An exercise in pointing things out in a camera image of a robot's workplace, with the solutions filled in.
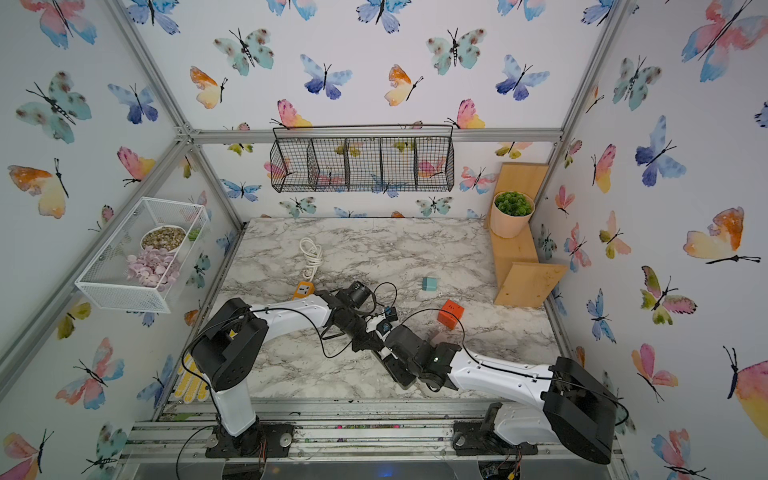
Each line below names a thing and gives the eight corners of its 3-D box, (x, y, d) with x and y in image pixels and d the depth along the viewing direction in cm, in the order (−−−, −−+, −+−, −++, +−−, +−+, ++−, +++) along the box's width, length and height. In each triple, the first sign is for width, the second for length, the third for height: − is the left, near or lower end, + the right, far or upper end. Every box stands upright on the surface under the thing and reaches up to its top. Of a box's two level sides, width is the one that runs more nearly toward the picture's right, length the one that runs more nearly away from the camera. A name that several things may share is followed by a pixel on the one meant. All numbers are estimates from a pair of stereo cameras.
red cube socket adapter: (436, 320, 97) (439, 311, 92) (445, 308, 100) (447, 298, 95) (453, 331, 95) (457, 322, 90) (462, 317, 97) (465, 308, 93)
